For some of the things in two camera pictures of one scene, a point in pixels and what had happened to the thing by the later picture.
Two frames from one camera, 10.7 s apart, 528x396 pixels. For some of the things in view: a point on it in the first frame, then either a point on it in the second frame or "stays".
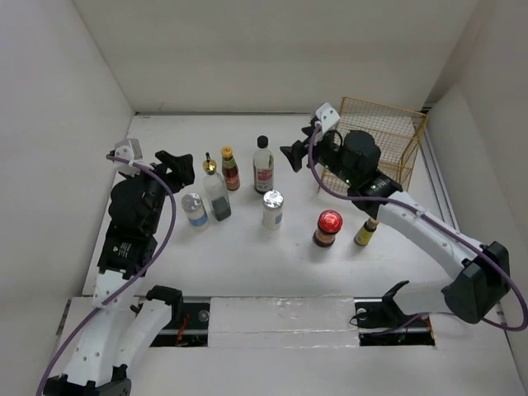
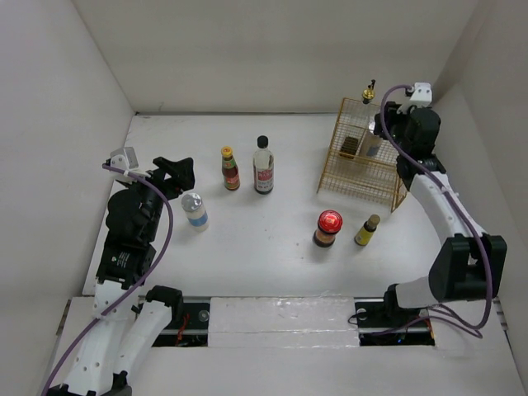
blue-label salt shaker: (191, 204) stays
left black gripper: (181, 175) stays
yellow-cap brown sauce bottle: (229, 169) stays
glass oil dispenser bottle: (215, 192) to (370, 145)
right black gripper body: (327, 153) to (396, 123)
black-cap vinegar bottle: (264, 171) stays
